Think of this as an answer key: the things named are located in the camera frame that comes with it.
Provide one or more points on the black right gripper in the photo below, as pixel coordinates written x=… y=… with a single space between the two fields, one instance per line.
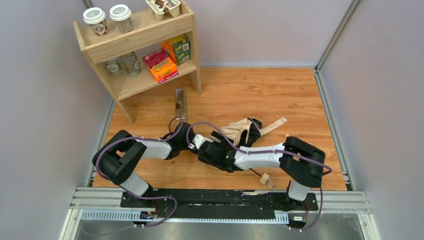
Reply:
x=207 y=158

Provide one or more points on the beige umbrella with black shaft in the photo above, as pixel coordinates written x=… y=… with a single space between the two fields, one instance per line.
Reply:
x=242 y=134

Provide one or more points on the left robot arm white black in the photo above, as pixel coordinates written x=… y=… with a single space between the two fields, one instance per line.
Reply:
x=117 y=159

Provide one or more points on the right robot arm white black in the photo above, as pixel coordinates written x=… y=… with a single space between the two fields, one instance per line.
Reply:
x=303 y=162

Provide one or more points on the orange pink snack box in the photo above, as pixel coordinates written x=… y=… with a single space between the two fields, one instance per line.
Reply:
x=160 y=65

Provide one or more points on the green orange carton box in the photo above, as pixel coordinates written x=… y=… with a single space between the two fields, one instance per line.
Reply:
x=178 y=48

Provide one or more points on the wooden two-tier shelf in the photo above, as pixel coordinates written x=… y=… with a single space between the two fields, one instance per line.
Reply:
x=145 y=38

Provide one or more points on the clear glass jar right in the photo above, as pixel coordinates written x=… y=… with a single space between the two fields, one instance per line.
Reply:
x=131 y=63

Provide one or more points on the clear glass jar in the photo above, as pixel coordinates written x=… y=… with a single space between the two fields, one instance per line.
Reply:
x=114 y=66
x=131 y=63

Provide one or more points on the clear glass jar left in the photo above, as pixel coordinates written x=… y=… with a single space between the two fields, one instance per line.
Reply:
x=114 y=66

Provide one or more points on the pudding cup multipack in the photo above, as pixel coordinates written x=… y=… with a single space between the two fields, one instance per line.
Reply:
x=162 y=7

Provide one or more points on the paper cup grey sleeve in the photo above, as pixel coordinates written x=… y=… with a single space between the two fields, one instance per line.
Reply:
x=121 y=15

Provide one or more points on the paper cup red logo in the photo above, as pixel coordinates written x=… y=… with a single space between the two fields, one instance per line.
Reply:
x=95 y=17

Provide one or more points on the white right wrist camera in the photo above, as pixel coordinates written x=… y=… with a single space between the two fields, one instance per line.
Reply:
x=198 y=141

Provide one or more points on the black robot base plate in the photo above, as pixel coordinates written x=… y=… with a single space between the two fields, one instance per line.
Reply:
x=214 y=202

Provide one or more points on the aluminium slotted cable rail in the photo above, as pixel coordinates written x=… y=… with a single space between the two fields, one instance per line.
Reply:
x=275 y=217

